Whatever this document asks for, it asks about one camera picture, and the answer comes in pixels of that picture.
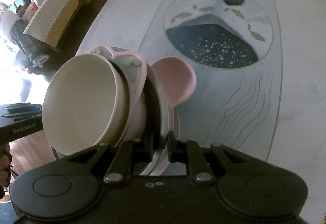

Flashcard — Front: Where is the large steel bowl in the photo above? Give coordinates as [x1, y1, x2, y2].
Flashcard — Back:
[42, 45, 169, 168]

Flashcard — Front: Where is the white ceramic bowl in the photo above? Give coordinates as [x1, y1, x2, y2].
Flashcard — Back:
[42, 54, 130, 156]

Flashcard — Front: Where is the pink bear-shaped plate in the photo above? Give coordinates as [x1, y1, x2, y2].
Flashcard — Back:
[142, 56, 197, 176]

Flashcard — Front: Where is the pink pot with steel interior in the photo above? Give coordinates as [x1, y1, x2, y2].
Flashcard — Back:
[88, 44, 148, 146]

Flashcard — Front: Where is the person's left hand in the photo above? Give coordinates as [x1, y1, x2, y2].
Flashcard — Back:
[0, 144, 12, 187]

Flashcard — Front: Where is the white cushioned chair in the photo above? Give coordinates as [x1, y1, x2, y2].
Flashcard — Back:
[24, 0, 80, 49]

